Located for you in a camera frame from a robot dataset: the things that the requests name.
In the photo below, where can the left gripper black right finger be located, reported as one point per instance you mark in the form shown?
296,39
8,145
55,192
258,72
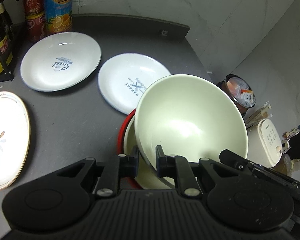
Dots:
179,169

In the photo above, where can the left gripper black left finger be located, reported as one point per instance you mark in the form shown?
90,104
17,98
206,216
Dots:
111,172

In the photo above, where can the red and black bowl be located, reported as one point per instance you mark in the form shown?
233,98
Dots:
120,146

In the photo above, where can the white deep plate blue print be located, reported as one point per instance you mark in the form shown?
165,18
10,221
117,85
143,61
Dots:
60,61

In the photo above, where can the cardboard box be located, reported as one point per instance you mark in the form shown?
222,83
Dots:
288,167

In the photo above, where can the white electric kettle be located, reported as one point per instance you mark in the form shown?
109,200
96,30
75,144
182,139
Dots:
264,144

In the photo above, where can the brown pot with packets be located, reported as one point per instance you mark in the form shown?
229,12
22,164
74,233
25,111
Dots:
239,92

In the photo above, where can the white plate gold rim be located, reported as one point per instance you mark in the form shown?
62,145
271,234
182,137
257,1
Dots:
15,134

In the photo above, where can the dark soy sauce bottle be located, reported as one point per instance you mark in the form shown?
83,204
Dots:
6,36

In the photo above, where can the short red drink can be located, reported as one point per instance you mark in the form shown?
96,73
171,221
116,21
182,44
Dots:
36,26

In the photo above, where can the orange juice bottle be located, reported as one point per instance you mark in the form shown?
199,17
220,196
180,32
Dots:
58,16

